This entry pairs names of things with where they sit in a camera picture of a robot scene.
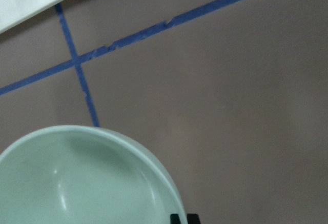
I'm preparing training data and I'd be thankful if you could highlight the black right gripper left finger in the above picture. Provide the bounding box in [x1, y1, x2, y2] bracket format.
[170, 213, 181, 224]

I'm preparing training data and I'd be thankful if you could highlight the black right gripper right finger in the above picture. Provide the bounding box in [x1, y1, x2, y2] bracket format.
[187, 213, 199, 224]

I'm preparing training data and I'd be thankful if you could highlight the green bowl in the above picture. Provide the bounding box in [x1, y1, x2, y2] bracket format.
[1, 126, 187, 223]

